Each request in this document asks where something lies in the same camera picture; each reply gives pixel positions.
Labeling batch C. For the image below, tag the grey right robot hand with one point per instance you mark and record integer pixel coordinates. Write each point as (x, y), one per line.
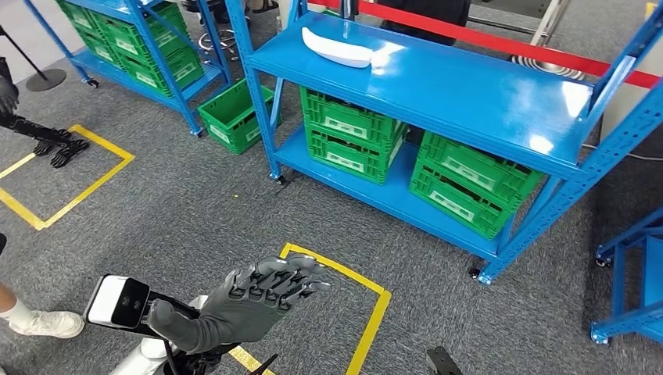
(443, 363)

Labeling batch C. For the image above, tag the white table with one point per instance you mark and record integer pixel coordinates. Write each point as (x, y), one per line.
(619, 114)

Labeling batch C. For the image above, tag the black pole stand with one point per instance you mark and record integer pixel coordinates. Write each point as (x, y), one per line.
(46, 80)

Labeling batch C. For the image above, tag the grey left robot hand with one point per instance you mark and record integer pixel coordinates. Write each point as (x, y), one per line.
(248, 310)

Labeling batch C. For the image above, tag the white curved panel part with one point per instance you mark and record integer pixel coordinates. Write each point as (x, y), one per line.
(336, 52)

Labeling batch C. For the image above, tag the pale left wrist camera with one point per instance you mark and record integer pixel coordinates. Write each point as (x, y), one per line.
(106, 300)

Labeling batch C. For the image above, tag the blue metal shelf rack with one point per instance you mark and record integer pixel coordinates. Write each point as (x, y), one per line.
(653, 279)
(440, 88)
(111, 4)

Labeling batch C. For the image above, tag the yellow floor tape square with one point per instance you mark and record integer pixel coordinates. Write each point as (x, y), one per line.
(103, 141)

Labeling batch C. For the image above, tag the red barrier belt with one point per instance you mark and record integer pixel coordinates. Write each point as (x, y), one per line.
(492, 42)

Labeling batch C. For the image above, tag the chrome stool base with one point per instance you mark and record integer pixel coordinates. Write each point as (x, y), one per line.
(220, 39)

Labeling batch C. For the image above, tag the chrome barrier stanchion post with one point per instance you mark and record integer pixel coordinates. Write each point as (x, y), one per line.
(349, 8)

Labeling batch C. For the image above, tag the green plastic crate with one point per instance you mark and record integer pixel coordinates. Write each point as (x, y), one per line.
(347, 160)
(233, 121)
(176, 70)
(77, 15)
(471, 171)
(347, 116)
(101, 52)
(456, 207)
(129, 31)

